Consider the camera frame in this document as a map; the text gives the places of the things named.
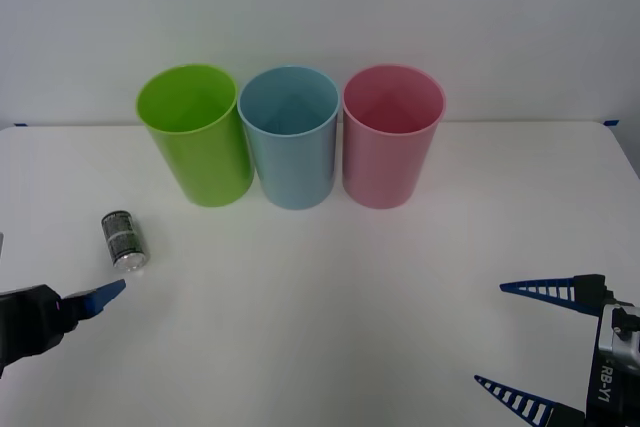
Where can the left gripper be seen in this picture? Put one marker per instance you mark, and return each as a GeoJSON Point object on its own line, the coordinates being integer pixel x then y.
{"type": "Point", "coordinates": [30, 322]}

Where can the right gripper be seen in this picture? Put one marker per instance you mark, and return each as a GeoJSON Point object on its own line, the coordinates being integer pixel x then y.
{"type": "Point", "coordinates": [607, 392]}

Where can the black drink can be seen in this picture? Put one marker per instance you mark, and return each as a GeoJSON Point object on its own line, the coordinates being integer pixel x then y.
{"type": "Point", "coordinates": [122, 242]}

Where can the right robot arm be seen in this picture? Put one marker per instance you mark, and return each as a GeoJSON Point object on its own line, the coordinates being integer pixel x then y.
{"type": "Point", "coordinates": [622, 342]}

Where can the green plastic bin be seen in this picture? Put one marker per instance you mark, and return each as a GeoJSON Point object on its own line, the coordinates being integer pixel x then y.
{"type": "Point", "coordinates": [210, 167]}

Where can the pale blue plastic bin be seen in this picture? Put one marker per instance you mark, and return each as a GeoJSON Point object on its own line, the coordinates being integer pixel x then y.
{"type": "Point", "coordinates": [292, 172]}

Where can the pink plastic bin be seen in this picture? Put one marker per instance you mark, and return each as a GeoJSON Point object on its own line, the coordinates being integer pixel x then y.
{"type": "Point", "coordinates": [385, 167]}

